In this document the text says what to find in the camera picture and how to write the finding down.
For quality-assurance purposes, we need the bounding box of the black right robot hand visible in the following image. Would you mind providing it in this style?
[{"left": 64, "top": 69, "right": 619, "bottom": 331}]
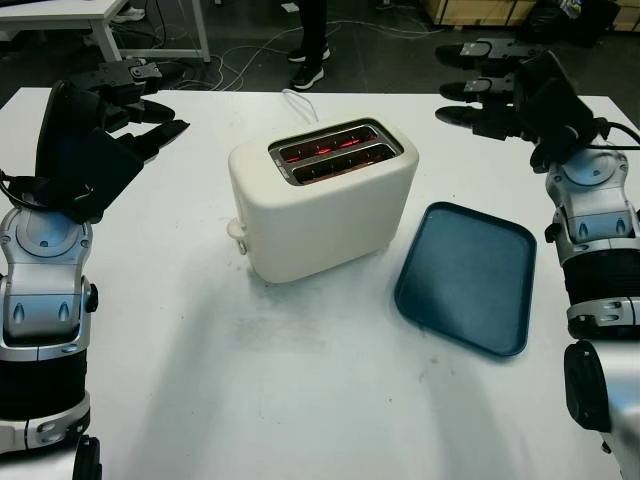
[{"left": 434, "top": 37, "right": 601, "bottom": 154}]

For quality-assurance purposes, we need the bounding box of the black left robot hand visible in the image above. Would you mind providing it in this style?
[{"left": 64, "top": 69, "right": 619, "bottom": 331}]
[{"left": 35, "top": 57, "right": 192, "bottom": 206}]

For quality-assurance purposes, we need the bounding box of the person in black clothes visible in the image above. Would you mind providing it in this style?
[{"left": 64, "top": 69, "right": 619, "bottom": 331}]
[{"left": 287, "top": 0, "right": 332, "bottom": 91}]

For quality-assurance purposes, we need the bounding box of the cream white toaster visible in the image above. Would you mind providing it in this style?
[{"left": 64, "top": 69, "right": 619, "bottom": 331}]
[{"left": 227, "top": 117, "right": 420, "bottom": 286}]

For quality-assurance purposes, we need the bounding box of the black bag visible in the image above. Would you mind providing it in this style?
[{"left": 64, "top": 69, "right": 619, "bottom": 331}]
[{"left": 519, "top": 0, "right": 640, "bottom": 46}]

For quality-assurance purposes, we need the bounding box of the wooden crate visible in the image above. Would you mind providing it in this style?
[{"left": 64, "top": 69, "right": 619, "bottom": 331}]
[{"left": 424, "top": 0, "right": 539, "bottom": 26}]

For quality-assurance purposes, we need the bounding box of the white desk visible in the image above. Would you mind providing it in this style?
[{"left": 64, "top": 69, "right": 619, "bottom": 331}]
[{"left": 0, "top": 0, "right": 212, "bottom": 64}]

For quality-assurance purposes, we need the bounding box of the dark teal plastic tray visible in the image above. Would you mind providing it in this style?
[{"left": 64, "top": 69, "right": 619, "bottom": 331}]
[{"left": 393, "top": 200, "right": 539, "bottom": 359}]

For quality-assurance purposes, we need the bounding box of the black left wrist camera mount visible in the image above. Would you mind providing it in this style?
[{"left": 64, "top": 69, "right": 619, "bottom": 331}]
[{"left": 64, "top": 132, "right": 147, "bottom": 224}]

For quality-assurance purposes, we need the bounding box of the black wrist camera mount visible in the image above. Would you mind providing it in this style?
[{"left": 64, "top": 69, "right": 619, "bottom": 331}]
[
  {"left": 529, "top": 140, "right": 571, "bottom": 175},
  {"left": 64, "top": 132, "right": 147, "bottom": 224}
]

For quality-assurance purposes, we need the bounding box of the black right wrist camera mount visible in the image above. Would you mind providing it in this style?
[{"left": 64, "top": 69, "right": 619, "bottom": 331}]
[{"left": 529, "top": 140, "right": 571, "bottom": 175}]

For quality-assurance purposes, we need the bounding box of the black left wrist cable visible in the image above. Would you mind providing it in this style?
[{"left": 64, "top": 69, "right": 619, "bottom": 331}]
[{"left": 0, "top": 168, "right": 96, "bottom": 214}]

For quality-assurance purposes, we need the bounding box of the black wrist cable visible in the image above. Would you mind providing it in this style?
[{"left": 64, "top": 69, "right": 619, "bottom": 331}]
[
  {"left": 594, "top": 118, "right": 640, "bottom": 151},
  {"left": 0, "top": 168, "right": 96, "bottom": 214}
]

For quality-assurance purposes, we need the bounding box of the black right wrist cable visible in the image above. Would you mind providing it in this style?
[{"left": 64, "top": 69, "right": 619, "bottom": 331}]
[{"left": 594, "top": 118, "right": 640, "bottom": 151}]

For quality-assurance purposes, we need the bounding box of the white floor cable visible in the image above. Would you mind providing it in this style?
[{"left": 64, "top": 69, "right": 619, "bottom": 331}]
[{"left": 209, "top": 17, "right": 446, "bottom": 91}]

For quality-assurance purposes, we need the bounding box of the white toaster power cord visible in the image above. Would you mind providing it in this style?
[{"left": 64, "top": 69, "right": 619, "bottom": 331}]
[{"left": 281, "top": 88, "right": 321, "bottom": 125}]

